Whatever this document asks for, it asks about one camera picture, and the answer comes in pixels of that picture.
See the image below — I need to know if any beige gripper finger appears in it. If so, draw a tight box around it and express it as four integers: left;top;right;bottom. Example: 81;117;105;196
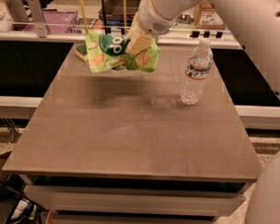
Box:
127;14;145;40
125;35;153;55

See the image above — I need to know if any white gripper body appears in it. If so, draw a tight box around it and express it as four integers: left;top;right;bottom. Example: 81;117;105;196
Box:
137;0;178;35

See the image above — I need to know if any green rice chip bag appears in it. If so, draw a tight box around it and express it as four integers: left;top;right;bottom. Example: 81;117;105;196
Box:
86;33;159;73

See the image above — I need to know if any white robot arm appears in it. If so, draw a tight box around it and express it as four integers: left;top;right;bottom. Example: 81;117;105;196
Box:
126;0;280;224

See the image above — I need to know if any green yellow sponge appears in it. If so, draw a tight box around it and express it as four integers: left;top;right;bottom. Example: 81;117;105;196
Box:
75;44;88;61

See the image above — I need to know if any cardboard box with label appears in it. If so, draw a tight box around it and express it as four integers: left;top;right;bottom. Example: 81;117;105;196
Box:
193;0;226;30

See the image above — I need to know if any clear plastic water bottle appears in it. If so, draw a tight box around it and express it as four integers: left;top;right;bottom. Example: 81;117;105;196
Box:
181;39;213;106

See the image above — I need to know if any purple plastic crate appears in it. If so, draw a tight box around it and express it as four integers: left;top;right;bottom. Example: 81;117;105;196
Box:
22;8;80;35

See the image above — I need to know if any metal glass railing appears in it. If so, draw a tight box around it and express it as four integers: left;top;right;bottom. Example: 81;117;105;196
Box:
0;0;243;50

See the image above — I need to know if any grey table drawer unit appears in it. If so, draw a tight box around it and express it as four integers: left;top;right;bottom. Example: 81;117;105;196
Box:
20;174;252;224

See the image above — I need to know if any yellow broom handle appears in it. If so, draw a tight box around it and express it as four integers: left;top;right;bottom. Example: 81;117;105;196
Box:
78;0;88;34

